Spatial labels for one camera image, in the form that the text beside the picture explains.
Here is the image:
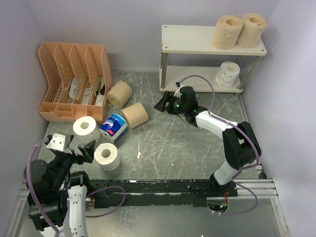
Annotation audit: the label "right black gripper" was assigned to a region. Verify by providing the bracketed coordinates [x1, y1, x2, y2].
[154, 91, 187, 115]

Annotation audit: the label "brown roll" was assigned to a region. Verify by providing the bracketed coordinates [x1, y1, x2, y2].
[237, 13, 268, 48]
[122, 102, 149, 129]
[106, 81, 133, 108]
[211, 15, 243, 50]

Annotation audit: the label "white roll front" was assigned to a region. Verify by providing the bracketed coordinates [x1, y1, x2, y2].
[94, 143, 121, 171]

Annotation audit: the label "blue paper roll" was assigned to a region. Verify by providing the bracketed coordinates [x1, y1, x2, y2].
[99, 114, 128, 143]

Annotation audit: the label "white patterned paper roll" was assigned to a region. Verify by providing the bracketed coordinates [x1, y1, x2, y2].
[215, 61, 240, 88]

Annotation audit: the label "brown roll front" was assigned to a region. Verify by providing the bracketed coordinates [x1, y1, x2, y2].
[237, 13, 268, 48]

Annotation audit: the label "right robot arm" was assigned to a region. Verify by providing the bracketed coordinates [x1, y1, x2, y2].
[154, 86, 262, 197]

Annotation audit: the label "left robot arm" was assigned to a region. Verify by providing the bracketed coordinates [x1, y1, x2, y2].
[24, 133, 96, 237]

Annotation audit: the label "white two-tier shelf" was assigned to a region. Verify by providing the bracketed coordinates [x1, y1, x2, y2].
[159, 25, 267, 93]

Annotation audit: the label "papers in organizer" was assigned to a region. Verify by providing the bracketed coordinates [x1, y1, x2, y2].
[69, 78, 105, 106]

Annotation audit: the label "black pen in organizer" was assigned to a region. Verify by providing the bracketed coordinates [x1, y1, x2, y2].
[95, 76, 104, 96]

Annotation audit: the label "peach plastic file organizer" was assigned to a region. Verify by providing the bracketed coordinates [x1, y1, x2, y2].
[38, 41, 113, 124]

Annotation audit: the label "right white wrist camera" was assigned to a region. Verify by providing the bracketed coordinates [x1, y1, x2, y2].
[173, 82, 186, 98]

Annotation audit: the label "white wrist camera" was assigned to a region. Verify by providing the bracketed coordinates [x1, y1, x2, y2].
[46, 133, 69, 152]
[173, 82, 186, 98]

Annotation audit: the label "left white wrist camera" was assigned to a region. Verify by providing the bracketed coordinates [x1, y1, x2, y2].
[46, 133, 69, 152]

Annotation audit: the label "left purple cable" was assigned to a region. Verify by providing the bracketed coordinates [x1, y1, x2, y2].
[26, 138, 61, 237]

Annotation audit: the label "purple cable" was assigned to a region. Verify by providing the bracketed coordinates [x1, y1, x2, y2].
[175, 75, 261, 216]
[26, 138, 61, 237]

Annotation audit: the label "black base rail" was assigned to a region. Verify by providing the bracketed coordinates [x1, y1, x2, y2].
[90, 179, 237, 208]

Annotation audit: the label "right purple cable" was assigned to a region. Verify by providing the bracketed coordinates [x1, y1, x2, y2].
[175, 75, 261, 216]

